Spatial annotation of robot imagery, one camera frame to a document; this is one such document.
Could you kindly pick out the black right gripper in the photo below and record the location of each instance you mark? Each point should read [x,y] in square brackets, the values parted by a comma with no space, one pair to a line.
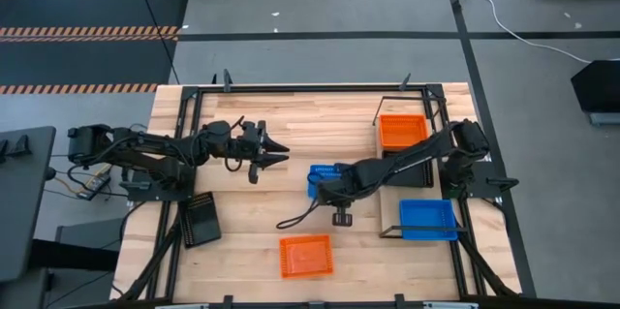
[341,188]

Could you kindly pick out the black floor box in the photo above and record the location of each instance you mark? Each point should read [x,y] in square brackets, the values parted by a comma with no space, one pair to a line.
[598,86]

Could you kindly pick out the black hazard-striped floor mat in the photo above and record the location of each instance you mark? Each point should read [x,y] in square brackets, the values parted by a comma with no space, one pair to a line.
[87,62]

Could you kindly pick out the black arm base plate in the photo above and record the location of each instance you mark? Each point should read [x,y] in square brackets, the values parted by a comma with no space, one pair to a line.
[145,195]
[489,190]

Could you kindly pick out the black desk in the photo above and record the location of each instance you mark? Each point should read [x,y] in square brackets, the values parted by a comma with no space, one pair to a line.
[24,202]

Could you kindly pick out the black power adapter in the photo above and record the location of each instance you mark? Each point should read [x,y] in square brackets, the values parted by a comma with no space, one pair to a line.
[92,189]

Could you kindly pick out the grey box base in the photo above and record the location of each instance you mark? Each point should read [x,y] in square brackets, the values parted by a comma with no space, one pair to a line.
[605,119]

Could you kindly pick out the blue plastic slotted basket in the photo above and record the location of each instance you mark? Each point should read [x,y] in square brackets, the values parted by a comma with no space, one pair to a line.
[426,217]
[327,172]

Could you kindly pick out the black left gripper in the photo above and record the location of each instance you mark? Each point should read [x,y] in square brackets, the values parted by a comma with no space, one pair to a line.
[249,146]

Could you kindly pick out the orange plastic slotted basket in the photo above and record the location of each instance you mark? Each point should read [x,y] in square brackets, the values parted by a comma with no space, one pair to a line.
[402,132]
[306,256]

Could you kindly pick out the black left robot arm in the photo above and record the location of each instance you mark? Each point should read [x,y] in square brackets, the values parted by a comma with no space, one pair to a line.
[145,144]

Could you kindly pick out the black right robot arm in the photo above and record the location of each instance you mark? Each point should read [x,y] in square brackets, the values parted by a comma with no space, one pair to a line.
[412,156]

